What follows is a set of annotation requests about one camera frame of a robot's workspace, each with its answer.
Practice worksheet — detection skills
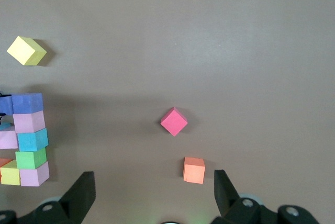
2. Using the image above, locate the orange foam cube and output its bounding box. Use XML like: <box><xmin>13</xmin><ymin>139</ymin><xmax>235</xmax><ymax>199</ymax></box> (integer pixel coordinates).
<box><xmin>182</xmin><ymin>156</ymin><xmax>206</xmax><ymax>185</ymax></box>

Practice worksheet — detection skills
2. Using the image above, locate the green foam cube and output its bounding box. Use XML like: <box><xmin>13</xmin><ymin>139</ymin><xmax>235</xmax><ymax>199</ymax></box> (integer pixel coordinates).
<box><xmin>15</xmin><ymin>147</ymin><xmax>48</xmax><ymax>170</ymax></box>

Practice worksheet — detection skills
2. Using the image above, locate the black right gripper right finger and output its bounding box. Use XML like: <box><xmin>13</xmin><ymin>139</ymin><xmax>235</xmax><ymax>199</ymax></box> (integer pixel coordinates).
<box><xmin>210</xmin><ymin>169</ymin><xmax>320</xmax><ymax>224</ymax></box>

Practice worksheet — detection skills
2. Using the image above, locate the yellow foam cube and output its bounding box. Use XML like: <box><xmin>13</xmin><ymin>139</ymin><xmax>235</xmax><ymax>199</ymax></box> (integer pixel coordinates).
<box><xmin>0</xmin><ymin>159</ymin><xmax>21</xmax><ymax>186</ymax></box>
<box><xmin>6</xmin><ymin>36</ymin><xmax>48</xmax><ymax>66</ymax></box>

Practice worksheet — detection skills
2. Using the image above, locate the red foam cube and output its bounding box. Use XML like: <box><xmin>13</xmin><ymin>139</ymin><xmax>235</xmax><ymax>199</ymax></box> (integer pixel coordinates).
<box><xmin>160</xmin><ymin>106</ymin><xmax>189</xmax><ymax>137</ymax></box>

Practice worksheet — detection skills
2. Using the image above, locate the pink foam cube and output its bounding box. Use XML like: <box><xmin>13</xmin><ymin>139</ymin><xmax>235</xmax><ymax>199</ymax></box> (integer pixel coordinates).
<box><xmin>0</xmin><ymin>126</ymin><xmax>19</xmax><ymax>150</ymax></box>
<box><xmin>12</xmin><ymin>110</ymin><xmax>46</xmax><ymax>134</ymax></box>
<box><xmin>19</xmin><ymin>161</ymin><xmax>50</xmax><ymax>187</ymax></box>

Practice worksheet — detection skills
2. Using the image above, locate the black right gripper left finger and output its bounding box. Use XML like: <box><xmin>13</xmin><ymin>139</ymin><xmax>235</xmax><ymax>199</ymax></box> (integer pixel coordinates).
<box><xmin>0</xmin><ymin>171</ymin><xmax>96</xmax><ymax>224</ymax></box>

